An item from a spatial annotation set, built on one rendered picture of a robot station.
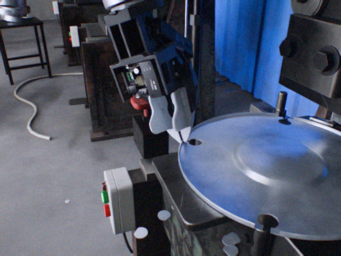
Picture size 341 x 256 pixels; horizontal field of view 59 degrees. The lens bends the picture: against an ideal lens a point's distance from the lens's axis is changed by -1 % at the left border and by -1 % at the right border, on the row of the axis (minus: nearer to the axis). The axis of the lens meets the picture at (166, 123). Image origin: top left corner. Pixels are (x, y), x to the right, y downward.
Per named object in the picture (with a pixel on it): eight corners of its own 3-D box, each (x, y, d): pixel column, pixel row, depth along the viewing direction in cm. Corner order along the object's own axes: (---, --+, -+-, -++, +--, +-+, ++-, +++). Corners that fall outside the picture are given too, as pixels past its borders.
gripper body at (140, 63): (123, 108, 42) (89, 18, 38) (151, 86, 49) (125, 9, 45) (172, 99, 38) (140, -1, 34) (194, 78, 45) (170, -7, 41)
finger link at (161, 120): (153, 159, 46) (133, 102, 43) (169, 140, 50) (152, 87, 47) (172, 158, 44) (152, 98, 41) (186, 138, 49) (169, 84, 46)
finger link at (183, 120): (172, 158, 44) (152, 98, 41) (186, 138, 49) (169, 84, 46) (192, 157, 43) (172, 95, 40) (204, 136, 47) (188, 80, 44)
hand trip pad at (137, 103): (136, 135, 69) (135, 104, 66) (130, 123, 74) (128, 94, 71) (165, 130, 71) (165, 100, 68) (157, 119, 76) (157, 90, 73)
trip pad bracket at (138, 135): (145, 201, 74) (142, 130, 65) (135, 177, 82) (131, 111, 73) (169, 195, 76) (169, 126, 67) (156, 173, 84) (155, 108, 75)
